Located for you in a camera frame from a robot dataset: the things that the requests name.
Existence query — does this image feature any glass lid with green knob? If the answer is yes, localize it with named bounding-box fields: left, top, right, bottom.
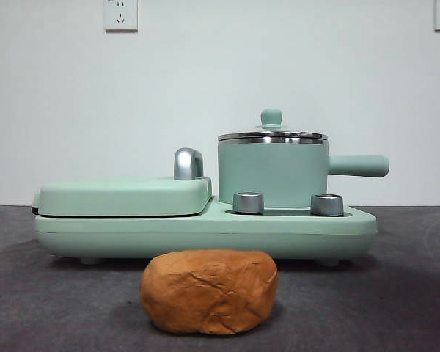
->
left=218, top=108, right=329, bottom=144

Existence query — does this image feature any silver control knob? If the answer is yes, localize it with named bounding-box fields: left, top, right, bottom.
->
left=232, top=191, right=264, bottom=214
left=310, top=193, right=344, bottom=216

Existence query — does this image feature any mint green breakfast machine base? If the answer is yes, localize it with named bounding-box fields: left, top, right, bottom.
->
left=34, top=194, right=378, bottom=265

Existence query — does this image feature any chrome griddle cover handle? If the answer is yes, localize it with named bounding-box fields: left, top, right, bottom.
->
left=173, top=147, right=206, bottom=181

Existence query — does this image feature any mint green pot with handle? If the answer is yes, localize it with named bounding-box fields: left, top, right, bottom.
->
left=217, top=139, right=391, bottom=212

